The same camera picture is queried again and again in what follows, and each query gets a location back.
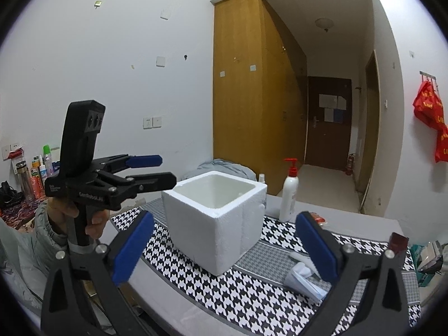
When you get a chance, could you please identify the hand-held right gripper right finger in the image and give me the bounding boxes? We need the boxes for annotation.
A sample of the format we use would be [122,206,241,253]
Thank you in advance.
[295,211,411,336]

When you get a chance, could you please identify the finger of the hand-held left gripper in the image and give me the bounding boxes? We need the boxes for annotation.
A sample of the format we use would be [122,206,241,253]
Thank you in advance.
[92,154,163,174]
[104,172,178,201]

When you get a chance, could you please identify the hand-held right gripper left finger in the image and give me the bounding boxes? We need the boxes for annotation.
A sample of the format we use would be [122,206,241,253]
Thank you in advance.
[40,210,155,336]

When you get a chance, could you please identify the white foam box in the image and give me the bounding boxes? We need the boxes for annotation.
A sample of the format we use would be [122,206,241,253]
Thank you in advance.
[162,171,268,276]

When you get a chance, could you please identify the person's left forearm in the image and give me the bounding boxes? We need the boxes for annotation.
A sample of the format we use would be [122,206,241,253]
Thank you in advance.
[14,201,72,303]

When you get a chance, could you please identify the person's left hand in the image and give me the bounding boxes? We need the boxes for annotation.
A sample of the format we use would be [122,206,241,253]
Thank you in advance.
[47,197,108,240]

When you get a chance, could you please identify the row of toiletry bottles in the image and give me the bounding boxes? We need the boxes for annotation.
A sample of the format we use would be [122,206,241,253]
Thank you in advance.
[14,144,63,200]

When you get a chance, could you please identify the white red pump bottle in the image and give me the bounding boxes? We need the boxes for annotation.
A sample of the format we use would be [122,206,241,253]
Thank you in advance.
[279,158,300,223]

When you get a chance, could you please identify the houndstooth table mat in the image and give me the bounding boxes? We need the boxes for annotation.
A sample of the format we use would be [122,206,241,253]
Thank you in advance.
[111,206,422,336]

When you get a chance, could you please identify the blue-grey cloth pile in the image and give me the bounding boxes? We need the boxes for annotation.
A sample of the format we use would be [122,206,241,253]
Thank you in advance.
[184,158,256,186]

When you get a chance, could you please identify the dark red box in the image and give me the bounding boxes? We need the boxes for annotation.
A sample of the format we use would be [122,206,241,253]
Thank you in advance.
[390,233,409,253]

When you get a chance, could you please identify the colourful patterned cloth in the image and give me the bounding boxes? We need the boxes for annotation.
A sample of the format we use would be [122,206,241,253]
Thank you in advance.
[0,196,48,230]

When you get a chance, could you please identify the dark brown door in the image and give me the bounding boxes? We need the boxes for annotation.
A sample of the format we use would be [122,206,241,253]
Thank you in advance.
[304,76,352,172]

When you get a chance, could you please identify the teal cardboard box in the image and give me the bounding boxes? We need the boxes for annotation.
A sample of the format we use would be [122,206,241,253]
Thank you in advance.
[410,243,442,288]

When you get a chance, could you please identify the wooden wardrobe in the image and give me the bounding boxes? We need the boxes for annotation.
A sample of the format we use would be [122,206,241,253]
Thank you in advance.
[213,0,309,197]

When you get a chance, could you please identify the wooden side door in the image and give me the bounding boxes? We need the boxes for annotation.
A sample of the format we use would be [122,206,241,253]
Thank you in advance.
[358,50,381,197]

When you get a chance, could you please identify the red plastic bags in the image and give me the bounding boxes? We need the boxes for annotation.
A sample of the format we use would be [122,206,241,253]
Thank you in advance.
[413,80,448,163]

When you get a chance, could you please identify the ceiling lamp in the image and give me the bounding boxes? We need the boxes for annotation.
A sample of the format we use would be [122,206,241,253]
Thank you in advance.
[314,18,335,33]

